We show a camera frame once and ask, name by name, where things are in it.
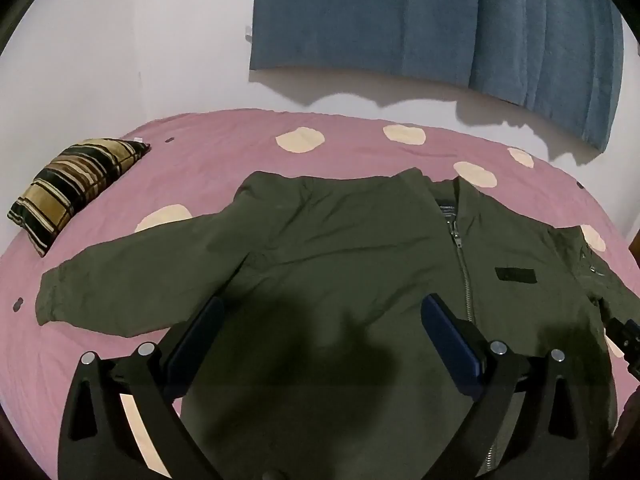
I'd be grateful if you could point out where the dark green zip jacket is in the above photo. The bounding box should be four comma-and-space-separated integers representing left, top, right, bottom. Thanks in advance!
36, 169, 639, 479

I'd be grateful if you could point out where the striped brown yellow pillow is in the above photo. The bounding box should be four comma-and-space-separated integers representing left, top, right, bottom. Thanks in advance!
8, 138, 151, 257

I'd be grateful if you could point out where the pink polka dot bedsheet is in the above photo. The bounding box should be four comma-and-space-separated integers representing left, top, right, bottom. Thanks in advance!
1, 110, 639, 477

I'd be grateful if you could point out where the blue curtain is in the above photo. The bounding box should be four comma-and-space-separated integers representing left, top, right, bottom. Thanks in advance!
250, 0, 624, 151

